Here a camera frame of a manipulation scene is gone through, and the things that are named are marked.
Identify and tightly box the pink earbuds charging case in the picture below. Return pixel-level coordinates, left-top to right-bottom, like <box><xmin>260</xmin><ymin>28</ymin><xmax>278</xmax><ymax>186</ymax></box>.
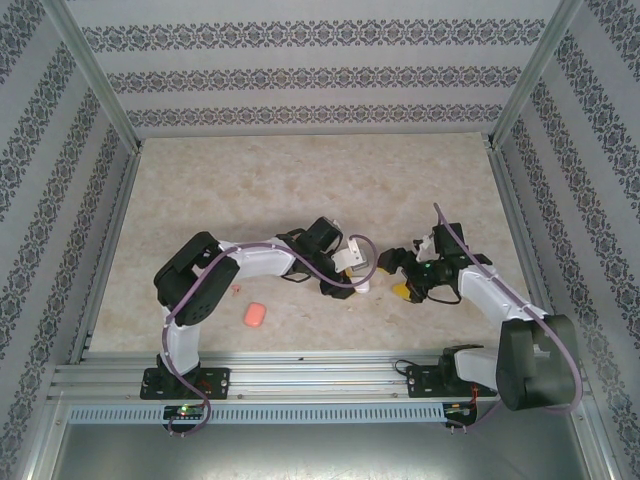
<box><xmin>243</xmin><ymin>302</ymin><xmax>266</xmax><ymax>329</ymax></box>

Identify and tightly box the grey metal sheet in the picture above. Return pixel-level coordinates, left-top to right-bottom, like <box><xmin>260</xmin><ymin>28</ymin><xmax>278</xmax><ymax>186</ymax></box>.
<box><xmin>29</xmin><ymin>422</ymin><xmax>616</xmax><ymax>480</ymax></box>

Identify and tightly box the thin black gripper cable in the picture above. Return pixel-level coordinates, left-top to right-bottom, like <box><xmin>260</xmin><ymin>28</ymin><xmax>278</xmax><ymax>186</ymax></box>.
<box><xmin>427</xmin><ymin>284</ymin><xmax>462</xmax><ymax>306</ymax></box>

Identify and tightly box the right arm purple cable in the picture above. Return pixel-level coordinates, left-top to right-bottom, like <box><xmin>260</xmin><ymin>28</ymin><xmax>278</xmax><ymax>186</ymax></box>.
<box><xmin>432</xmin><ymin>202</ymin><xmax>585</xmax><ymax>436</ymax></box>

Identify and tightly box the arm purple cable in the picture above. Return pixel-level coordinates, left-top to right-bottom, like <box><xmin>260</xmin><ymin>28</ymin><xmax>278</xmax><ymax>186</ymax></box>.
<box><xmin>160</xmin><ymin>233</ymin><xmax>378</xmax><ymax>439</ymax></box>
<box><xmin>432</xmin><ymin>202</ymin><xmax>585</xmax><ymax>436</ymax></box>

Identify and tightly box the aluminium mounting rail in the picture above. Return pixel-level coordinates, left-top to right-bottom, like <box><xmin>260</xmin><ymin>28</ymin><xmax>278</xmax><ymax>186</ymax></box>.
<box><xmin>49</xmin><ymin>349</ymin><xmax>589</xmax><ymax>401</ymax></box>

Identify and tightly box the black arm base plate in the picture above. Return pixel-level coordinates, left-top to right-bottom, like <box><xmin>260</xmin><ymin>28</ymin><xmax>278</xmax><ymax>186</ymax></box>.
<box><xmin>142</xmin><ymin>367</ymin><xmax>232</xmax><ymax>401</ymax></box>
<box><xmin>405</xmin><ymin>363</ymin><xmax>484</xmax><ymax>400</ymax></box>

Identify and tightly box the aluminium side rail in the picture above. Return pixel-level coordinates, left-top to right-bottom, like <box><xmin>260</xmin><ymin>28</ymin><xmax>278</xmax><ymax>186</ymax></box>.
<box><xmin>69</xmin><ymin>147</ymin><xmax>144</xmax><ymax>364</ymax></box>
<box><xmin>487</xmin><ymin>144</ymin><xmax>571</xmax><ymax>359</ymax></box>

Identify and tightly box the slotted grey cable duct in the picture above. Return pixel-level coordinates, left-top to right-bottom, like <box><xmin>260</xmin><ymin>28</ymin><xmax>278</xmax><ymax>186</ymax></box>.
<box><xmin>67</xmin><ymin>403</ymin><xmax>447</xmax><ymax>425</ymax></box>

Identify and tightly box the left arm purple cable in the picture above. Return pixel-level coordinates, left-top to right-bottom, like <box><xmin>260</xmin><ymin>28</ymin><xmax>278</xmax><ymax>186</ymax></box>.
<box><xmin>160</xmin><ymin>233</ymin><xmax>378</xmax><ymax>439</ymax></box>

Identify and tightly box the aluminium frame post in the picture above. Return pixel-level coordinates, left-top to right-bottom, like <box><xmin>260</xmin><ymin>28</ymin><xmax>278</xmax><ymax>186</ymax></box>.
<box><xmin>487</xmin><ymin>0</ymin><xmax>586</xmax><ymax>149</ymax></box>
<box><xmin>44</xmin><ymin>0</ymin><xmax>144</xmax><ymax>151</ymax></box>

